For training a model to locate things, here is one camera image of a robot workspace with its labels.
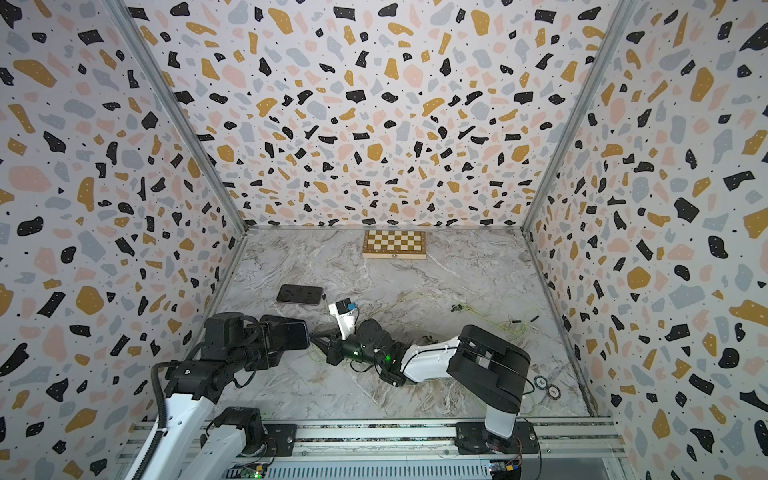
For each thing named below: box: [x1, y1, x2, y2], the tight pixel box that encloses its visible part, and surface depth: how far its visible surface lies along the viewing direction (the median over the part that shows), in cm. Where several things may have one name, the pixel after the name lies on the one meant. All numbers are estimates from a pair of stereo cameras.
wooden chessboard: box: [362, 230, 427, 260], surface depth 115 cm
